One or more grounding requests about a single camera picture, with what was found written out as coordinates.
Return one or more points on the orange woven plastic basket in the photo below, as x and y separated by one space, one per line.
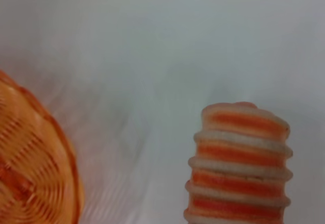
33 163

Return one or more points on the orange and white striped bread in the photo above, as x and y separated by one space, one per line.
238 168

